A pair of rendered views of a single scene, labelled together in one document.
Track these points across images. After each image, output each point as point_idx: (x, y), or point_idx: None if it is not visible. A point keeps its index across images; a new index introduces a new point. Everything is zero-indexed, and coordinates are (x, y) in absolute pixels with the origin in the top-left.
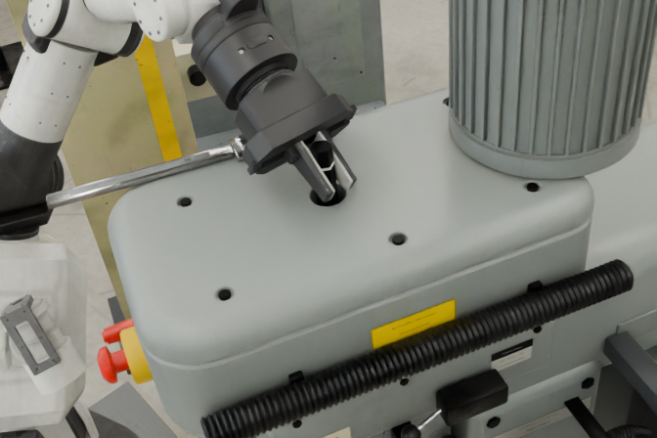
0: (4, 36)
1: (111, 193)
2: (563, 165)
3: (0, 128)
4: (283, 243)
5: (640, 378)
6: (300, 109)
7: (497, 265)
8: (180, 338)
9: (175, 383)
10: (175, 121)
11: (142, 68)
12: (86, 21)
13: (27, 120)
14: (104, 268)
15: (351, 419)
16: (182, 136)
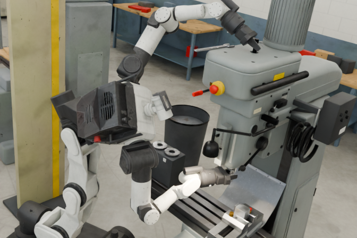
0: None
1: (29, 139)
2: (296, 48)
3: (139, 49)
4: (255, 57)
5: (305, 104)
6: (250, 31)
7: (290, 65)
8: (252, 67)
9: (246, 80)
10: None
11: (53, 85)
12: (172, 19)
13: (149, 47)
14: None
15: (262, 104)
16: None
